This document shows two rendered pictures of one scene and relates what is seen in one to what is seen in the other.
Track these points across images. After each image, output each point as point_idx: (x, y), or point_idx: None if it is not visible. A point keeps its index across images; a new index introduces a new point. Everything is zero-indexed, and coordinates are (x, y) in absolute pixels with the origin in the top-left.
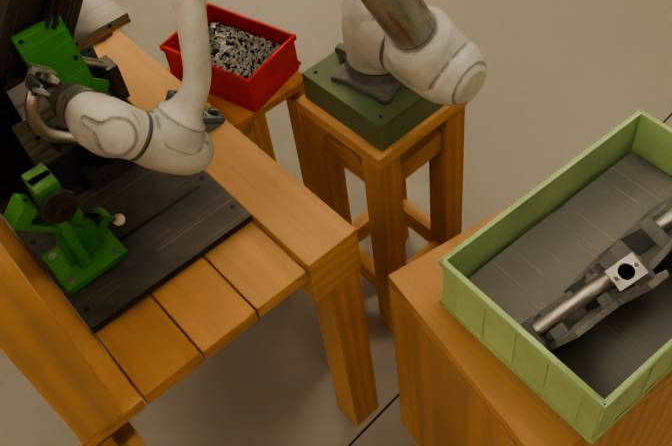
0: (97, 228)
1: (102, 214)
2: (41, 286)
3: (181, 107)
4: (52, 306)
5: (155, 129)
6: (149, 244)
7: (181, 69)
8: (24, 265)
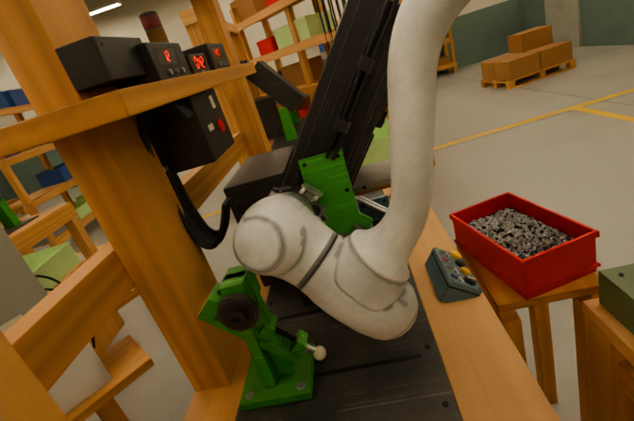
0: (287, 352)
1: (297, 340)
2: (239, 383)
3: (374, 240)
4: (228, 412)
5: (330, 257)
6: (335, 397)
7: (463, 239)
8: (246, 355)
